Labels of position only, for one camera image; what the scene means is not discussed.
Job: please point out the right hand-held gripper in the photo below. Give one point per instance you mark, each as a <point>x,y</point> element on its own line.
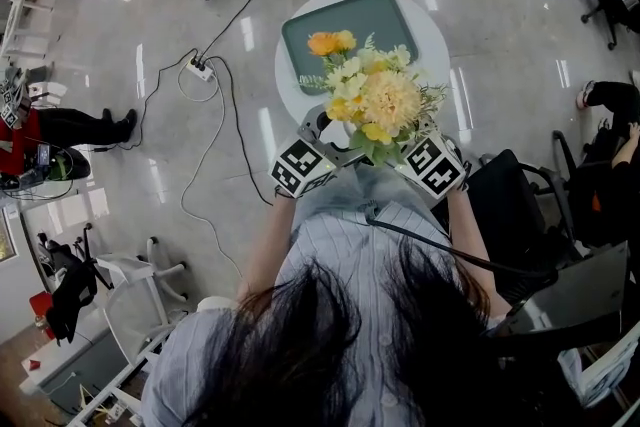
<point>435,167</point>

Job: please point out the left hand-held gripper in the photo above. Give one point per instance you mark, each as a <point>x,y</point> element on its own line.
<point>300,170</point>

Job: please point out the white vase with yellow flowers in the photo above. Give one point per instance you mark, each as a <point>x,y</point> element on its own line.
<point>395,100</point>

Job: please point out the dark green tray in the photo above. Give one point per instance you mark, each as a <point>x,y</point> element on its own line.
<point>360,15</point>

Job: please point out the person's right forearm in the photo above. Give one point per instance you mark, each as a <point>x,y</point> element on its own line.
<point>467,235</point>

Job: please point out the person's left forearm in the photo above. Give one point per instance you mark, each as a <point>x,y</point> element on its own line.
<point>270,245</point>

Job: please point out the person's light grey trousers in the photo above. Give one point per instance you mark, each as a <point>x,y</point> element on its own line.
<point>360,187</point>

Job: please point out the black wristband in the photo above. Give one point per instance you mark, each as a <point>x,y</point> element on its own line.
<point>282,193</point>

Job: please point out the round white side table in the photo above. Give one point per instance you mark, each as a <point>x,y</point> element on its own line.
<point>435,40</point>

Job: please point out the black mesh armchair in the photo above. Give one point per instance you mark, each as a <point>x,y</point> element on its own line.
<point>510,205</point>

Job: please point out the person's striped shirt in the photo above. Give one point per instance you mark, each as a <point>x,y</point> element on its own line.
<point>350,255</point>

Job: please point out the white power strip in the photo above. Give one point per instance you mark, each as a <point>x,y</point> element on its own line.
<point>201,70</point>

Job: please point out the white office chair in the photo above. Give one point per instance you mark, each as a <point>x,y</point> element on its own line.
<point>130,315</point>

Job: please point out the white printed bag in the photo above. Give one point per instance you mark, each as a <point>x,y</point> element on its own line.
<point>605,365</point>

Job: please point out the black office chair with jacket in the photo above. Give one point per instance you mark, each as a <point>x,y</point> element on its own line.
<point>70,295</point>

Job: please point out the red bin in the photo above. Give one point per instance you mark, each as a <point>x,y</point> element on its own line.
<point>40,304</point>

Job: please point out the window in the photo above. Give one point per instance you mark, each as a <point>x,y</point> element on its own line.
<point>6,235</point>

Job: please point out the grey desk with white frame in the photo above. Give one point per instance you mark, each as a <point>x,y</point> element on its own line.
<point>95,365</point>

